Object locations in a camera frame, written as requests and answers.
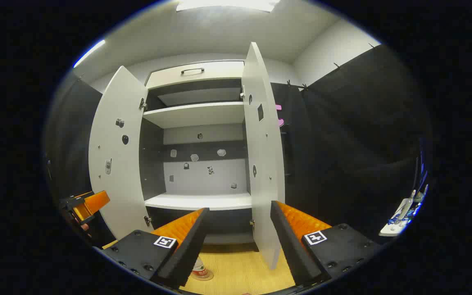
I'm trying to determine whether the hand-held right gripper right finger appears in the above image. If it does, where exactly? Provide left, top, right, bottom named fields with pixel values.
left=270, top=200, right=384, bottom=287

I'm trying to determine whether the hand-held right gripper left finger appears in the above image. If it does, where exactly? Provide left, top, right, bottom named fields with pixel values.
left=95, top=207, right=211, bottom=290

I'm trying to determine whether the clear bottle red label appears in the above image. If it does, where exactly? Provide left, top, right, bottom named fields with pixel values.
left=191, top=256, right=209, bottom=277

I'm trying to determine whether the white cabinet door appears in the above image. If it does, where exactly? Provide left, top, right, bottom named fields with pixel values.
left=88, top=66, right=150, bottom=240
left=242, top=42, right=286, bottom=271

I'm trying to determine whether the white desk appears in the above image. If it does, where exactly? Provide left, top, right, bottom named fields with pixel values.
left=379, top=184, right=429, bottom=237

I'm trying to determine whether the black backdrop cloth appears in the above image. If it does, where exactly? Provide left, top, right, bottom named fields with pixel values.
left=270, top=43, right=429, bottom=246

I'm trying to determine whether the white cabinet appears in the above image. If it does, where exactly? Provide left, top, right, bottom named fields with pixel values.
left=140, top=59, right=257, bottom=252

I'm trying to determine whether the ceiling light panel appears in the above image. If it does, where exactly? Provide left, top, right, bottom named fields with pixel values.
left=176, top=0, right=281, bottom=13
left=73, top=39, right=107, bottom=68

